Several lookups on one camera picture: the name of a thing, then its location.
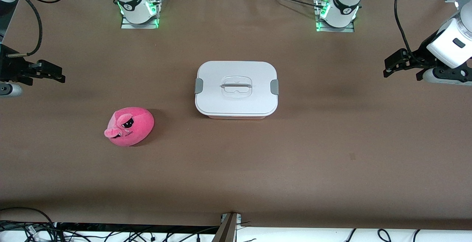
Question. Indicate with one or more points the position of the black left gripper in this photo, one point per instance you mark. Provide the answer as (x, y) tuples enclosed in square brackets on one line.
[(421, 58)]

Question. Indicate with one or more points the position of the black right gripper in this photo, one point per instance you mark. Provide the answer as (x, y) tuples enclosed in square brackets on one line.
[(10, 68)]

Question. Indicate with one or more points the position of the pink plush toy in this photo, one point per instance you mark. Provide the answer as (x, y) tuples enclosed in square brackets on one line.
[(140, 124)]

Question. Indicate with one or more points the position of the grey box latch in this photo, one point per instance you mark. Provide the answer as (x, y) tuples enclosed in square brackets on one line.
[(274, 87), (198, 86)]

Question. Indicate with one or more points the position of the white plastic box lid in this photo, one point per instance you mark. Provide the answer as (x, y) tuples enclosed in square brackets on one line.
[(214, 102)]

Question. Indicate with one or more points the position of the white plastic box base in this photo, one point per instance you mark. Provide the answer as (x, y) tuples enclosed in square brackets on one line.
[(236, 117)]

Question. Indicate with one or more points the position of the aluminium frame post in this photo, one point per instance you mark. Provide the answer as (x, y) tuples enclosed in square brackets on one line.
[(226, 231)]

